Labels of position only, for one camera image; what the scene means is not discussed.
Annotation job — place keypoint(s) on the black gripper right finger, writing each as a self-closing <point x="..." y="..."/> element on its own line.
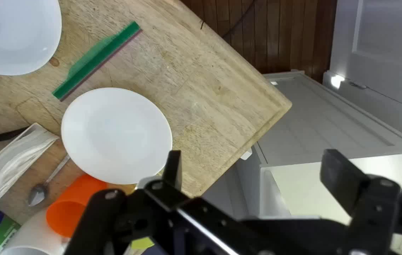
<point x="352" y="181"/>

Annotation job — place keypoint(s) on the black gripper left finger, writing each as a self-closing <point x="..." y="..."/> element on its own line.
<point x="174" y="170"/>

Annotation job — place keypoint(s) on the small white plate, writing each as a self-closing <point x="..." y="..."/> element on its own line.
<point x="117" y="134"/>

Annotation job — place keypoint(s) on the white open shelf cupboard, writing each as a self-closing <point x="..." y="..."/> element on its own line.
<point x="333" y="121"/>

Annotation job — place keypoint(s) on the large white plate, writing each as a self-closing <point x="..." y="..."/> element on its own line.
<point x="12" y="32"/>

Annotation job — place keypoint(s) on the white table base cabinet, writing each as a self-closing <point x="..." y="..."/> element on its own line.
<point x="239" y="188"/>

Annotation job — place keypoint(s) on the orange plastic cup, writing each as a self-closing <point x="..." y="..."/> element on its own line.
<point x="74" y="206"/>

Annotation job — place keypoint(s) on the green plastic strip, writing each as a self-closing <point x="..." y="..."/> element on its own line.
<point x="97" y="58"/>

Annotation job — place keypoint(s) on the metal spoon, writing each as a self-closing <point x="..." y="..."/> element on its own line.
<point x="38" y="192"/>

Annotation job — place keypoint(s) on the white panelled door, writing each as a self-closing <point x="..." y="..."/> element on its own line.
<point x="386" y="46"/>

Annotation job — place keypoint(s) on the clear plastic packaging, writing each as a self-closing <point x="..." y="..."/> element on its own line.
<point x="8" y="164"/>

